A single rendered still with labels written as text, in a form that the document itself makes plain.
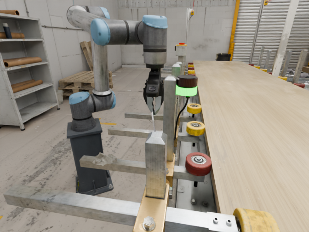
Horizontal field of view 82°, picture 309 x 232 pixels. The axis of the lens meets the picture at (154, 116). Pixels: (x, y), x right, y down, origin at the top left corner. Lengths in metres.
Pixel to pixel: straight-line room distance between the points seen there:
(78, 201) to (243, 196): 0.38
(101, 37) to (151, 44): 0.18
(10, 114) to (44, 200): 2.90
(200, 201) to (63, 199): 0.59
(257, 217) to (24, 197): 0.44
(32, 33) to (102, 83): 2.56
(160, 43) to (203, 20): 7.84
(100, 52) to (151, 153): 1.09
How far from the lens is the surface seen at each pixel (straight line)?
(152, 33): 0.69
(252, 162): 0.66
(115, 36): 0.74
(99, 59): 1.36
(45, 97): 4.01
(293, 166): 0.70
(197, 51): 8.49
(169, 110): 0.55
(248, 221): 0.38
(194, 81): 0.51
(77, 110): 1.44
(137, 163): 0.64
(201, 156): 0.62
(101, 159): 0.67
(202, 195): 0.89
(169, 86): 0.52
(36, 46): 3.83
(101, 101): 1.46
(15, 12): 3.58
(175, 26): 8.46
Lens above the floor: 1.26
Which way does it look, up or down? 23 degrees down
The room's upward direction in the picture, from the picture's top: straight up
